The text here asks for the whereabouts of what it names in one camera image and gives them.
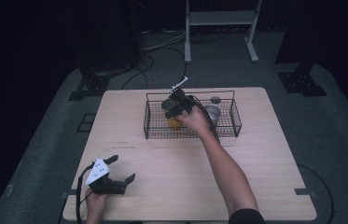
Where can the white metal table frame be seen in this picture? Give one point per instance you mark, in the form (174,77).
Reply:
(221,17)

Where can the grey tape strip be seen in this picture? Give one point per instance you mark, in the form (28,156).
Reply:
(304,191)
(68,195)

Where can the stainless steel cup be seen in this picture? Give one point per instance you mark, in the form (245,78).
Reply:
(212,112)

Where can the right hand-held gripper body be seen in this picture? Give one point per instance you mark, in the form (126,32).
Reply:
(182,101)

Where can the yellow cup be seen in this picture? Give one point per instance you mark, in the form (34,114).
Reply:
(174,123)

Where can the person's right hand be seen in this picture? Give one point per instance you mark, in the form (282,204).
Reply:
(195,122)

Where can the black sleeve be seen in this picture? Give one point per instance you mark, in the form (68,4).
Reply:
(247,217)

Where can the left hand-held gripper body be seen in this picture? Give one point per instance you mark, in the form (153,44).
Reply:
(103,180)

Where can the black metal stand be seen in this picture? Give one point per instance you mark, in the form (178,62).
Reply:
(302,82)
(94,82)

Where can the person's left hand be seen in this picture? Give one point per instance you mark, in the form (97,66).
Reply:
(95,205)

